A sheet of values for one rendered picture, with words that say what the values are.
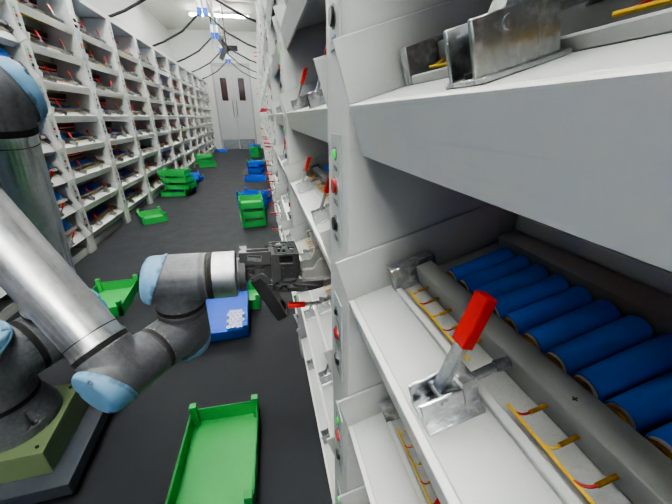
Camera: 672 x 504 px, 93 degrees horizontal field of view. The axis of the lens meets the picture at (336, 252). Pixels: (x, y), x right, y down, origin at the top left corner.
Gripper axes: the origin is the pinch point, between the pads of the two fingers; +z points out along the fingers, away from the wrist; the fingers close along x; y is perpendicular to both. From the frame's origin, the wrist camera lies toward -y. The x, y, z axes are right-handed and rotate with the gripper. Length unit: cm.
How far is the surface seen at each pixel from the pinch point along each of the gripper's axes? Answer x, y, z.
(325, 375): -3.5, -24.1, -2.3
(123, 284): 121, -58, -87
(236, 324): 59, -50, -25
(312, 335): 14.7, -26.4, -1.9
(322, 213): -3.8, 15.0, -4.4
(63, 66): 254, 58, -145
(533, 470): -51, 14, -3
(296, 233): 39.5, -4.0, -3.0
